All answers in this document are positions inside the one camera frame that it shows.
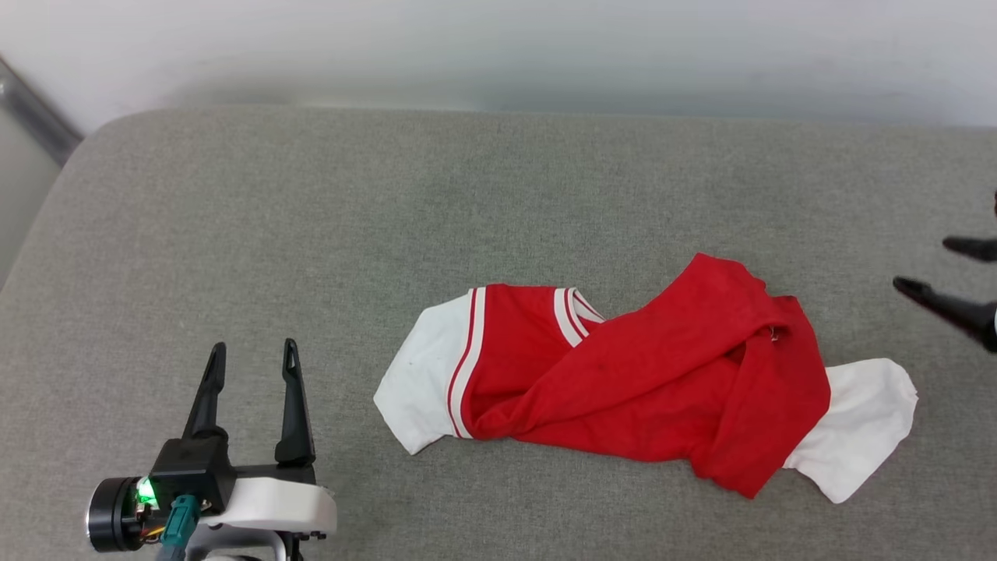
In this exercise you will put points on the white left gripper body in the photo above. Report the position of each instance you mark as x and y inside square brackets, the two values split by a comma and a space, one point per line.
[273, 506]

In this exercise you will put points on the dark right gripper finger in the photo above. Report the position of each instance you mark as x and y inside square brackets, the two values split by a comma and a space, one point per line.
[954, 308]
[974, 248]

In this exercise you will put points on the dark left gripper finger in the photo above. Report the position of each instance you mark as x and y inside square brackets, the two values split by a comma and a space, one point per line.
[294, 405]
[209, 393]

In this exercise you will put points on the red white basketball jersey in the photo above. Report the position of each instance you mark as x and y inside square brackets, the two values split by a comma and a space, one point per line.
[646, 374]

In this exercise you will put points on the grey fabric sofa cushion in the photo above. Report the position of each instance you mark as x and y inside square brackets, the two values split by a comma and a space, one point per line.
[389, 234]

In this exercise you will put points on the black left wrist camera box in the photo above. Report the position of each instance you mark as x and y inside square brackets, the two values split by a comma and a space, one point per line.
[191, 467]

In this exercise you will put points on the teal left camera connector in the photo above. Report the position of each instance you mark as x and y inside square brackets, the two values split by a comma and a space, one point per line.
[181, 522]

